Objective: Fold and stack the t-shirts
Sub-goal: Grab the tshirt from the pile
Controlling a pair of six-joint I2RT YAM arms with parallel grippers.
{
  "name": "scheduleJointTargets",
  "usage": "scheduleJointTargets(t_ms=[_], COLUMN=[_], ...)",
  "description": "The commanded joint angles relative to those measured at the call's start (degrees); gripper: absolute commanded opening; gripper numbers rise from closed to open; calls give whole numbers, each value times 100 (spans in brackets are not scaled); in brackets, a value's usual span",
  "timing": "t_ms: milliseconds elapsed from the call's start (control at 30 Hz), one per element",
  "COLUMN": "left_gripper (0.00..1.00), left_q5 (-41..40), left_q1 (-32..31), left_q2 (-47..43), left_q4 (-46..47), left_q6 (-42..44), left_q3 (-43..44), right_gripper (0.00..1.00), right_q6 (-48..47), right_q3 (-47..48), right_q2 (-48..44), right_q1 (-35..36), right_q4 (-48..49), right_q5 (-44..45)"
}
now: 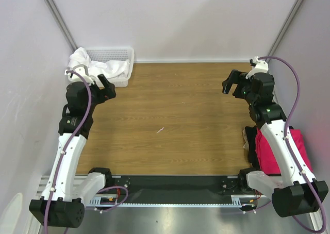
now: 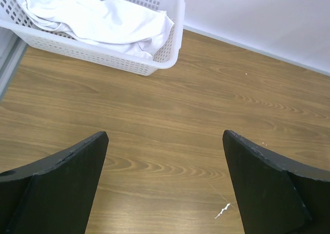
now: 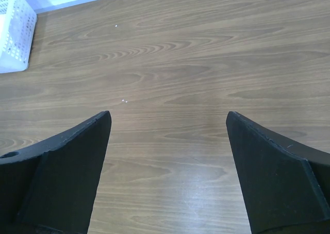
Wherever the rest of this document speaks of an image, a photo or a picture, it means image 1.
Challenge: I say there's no white t shirt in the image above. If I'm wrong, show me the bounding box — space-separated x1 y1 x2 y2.
64 47 131 82

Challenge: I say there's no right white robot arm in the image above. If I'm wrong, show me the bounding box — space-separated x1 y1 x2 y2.
222 70 328 218

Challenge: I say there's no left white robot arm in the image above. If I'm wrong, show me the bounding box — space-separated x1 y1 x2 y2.
29 74 116 229

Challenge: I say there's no white plastic basket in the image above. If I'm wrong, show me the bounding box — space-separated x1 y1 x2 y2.
67 47 135 88

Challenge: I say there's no folded black t shirt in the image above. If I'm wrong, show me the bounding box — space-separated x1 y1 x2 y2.
244 126 260 170

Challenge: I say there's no folded pink t shirt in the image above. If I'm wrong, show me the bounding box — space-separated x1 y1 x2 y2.
254 127 314 175

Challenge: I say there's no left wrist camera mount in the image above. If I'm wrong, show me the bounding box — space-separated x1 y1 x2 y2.
65 64 95 86

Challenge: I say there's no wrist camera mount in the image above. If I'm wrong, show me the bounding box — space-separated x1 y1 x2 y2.
245 56 269 79
65 64 95 86

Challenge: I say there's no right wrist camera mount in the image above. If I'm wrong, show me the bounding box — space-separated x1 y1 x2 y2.
245 56 269 79

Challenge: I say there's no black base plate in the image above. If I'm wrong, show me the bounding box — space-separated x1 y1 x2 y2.
89 175 269 208

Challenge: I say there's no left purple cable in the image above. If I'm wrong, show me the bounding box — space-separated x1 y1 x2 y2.
42 69 129 234

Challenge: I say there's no left corner aluminium post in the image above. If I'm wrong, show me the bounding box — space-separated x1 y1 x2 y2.
44 0 78 51

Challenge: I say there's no corner aluminium post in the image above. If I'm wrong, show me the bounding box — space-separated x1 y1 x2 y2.
44 0 78 51
268 0 306 56

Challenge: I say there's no aluminium frame rail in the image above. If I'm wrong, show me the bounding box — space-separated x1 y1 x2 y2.
36 174 320 213

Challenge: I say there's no right corner aluminium post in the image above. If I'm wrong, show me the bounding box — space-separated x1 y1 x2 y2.
268 0 306 56

